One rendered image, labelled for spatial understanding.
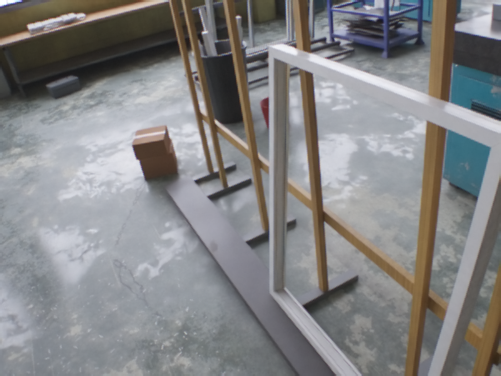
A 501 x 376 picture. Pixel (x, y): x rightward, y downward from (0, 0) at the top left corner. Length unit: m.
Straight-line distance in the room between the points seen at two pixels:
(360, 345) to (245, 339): 0.62
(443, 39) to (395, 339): 1.66
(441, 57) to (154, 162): 3.12
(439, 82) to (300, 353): 1.55
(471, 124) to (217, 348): 1.83
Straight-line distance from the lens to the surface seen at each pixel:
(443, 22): 1.29
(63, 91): 7.23
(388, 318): 2.59
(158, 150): 3.98
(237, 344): 2.53
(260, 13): 9.11
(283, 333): 2.47
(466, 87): 3.13
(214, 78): 4.61
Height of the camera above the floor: 2.00
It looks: 32 degrees down
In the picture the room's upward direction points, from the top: 10 degrees counter-clockwise
